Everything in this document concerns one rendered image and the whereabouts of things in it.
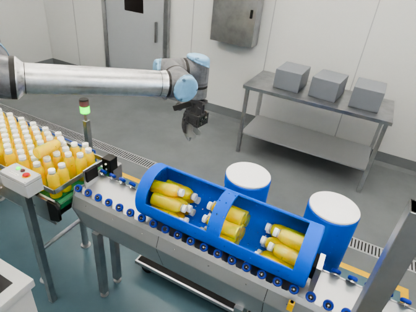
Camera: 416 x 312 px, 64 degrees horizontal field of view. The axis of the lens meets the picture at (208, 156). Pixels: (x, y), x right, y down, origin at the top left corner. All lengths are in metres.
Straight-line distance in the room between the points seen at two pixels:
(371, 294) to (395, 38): 3.62
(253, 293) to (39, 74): 1.27
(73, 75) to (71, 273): 2.07
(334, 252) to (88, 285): 1.76
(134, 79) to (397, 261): 0.90
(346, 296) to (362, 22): 3.34
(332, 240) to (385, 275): 0.92
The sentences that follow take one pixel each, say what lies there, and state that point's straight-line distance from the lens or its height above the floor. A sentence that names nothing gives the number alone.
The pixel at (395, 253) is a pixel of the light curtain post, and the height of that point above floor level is 1.56.
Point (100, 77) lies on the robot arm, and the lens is 1.05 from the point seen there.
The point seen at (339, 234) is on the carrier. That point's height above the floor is 0.96.
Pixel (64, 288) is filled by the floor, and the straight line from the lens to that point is 2.82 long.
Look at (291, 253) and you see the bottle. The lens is 1.53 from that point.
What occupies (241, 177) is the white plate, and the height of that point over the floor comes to 1.04.
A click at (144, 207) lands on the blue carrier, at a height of 1.09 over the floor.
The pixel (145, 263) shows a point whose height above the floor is 0.15.
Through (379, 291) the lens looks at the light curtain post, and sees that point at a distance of 1.14.
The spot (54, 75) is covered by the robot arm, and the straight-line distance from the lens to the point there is 1.04.
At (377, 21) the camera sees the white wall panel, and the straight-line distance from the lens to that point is 4.44.
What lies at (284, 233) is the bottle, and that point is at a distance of 1.53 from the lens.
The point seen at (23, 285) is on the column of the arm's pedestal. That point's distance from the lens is 1.46.
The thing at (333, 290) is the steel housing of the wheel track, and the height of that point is 0.93.
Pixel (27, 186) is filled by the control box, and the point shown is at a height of 1.08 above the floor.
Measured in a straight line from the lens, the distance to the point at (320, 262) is 1.60.
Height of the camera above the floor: 2.20
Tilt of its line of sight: 32 degrees down
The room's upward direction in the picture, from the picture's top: 6 degrees clockwise
